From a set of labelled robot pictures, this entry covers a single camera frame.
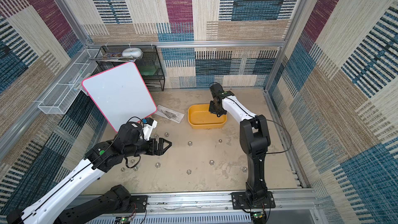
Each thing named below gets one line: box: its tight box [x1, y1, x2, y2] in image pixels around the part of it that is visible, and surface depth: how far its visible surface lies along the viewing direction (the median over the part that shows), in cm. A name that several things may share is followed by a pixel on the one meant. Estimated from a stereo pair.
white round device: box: [122, 47, 143, 59], surface depth 91 cm
